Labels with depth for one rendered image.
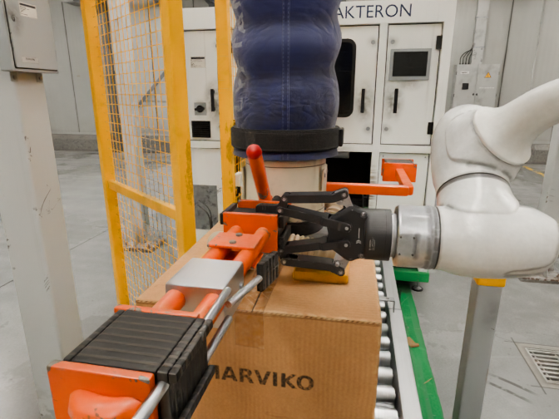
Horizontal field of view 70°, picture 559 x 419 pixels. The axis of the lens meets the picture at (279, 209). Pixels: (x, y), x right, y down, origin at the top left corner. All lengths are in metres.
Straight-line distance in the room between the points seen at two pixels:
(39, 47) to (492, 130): 1.38
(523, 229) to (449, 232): 0.09
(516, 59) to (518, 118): 9.21
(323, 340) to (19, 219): 1.29
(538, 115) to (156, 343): 0.52
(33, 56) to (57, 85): 10.42
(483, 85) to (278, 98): 8.73
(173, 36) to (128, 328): 1.11
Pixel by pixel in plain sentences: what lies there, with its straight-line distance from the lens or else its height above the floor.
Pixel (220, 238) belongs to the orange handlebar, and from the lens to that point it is 0.53.
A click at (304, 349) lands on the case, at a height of 1.01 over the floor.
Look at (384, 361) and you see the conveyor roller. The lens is 1.50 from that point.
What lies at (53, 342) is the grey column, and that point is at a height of 0.48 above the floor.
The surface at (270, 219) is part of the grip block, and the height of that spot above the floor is 1.23.
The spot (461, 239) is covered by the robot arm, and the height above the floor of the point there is 1.22.
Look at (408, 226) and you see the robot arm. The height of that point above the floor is 1.23.
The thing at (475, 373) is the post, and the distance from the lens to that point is 1.30.
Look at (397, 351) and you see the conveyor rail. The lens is 1.44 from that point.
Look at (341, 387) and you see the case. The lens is 0.71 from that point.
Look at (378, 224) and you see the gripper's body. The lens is 0.57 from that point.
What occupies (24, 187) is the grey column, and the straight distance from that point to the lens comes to 1.65.
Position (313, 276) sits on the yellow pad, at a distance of 0.74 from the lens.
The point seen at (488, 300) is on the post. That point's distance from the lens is 1.19.
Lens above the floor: 1.40
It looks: 16 degrees down
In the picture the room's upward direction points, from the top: straight up
